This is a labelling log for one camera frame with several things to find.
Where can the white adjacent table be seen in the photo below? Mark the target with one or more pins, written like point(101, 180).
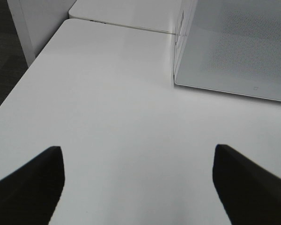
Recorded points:
point(152, 15)

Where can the white microwave oven body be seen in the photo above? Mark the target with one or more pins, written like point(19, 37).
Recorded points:
point(182, 29)

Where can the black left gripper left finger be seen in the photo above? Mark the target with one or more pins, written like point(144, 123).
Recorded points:
point(30, 194)

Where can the white partition panel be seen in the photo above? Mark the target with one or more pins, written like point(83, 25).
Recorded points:
point(36, 21)

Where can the white microwave door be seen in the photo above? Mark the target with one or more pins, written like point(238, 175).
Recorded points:
point(233, 46)

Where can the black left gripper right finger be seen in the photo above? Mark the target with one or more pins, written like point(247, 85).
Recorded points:
point(250, 194)

